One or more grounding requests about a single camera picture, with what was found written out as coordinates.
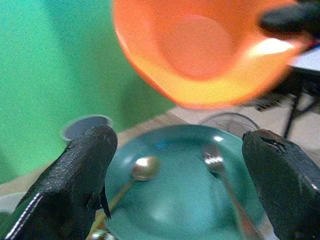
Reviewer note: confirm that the white paper cup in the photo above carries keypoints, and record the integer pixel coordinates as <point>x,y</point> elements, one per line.
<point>82,126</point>

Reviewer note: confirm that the orange plastic bowl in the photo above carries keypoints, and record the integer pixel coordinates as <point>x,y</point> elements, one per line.
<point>200,52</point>

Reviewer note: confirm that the teal round plate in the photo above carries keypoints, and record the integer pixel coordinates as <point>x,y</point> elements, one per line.
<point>180,190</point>

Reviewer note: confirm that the green fabric backdrop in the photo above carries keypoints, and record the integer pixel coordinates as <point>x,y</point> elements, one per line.
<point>60,75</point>

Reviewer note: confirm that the black folding table frame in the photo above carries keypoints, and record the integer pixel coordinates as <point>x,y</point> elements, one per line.
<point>297,97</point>

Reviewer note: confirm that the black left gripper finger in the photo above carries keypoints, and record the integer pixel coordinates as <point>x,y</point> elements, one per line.
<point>290,20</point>
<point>67,180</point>
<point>282,185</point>

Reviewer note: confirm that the silver metal fork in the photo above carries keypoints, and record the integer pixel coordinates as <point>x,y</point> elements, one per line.
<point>220,175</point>

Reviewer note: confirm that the clear drinking glass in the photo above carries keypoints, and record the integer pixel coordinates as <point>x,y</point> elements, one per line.
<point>232,122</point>

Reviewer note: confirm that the silver metal spoon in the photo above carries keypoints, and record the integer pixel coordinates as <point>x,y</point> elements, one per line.
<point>143,170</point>

